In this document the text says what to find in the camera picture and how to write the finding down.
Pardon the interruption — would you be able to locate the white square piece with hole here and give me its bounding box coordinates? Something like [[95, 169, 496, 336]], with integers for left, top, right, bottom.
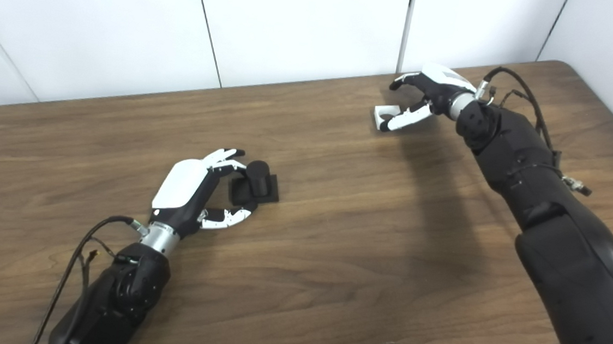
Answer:
[[372, 103, 403, 133]]

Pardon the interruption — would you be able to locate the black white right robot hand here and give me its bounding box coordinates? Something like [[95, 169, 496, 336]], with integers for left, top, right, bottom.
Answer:
[[380, 59, 479, 139]]

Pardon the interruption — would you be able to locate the black peg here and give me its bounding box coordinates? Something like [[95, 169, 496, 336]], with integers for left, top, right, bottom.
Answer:
[[226, 158, 283, 210]]

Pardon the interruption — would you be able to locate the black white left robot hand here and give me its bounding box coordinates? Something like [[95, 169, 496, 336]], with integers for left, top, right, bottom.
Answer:
[[148, 142, 262, 243]]

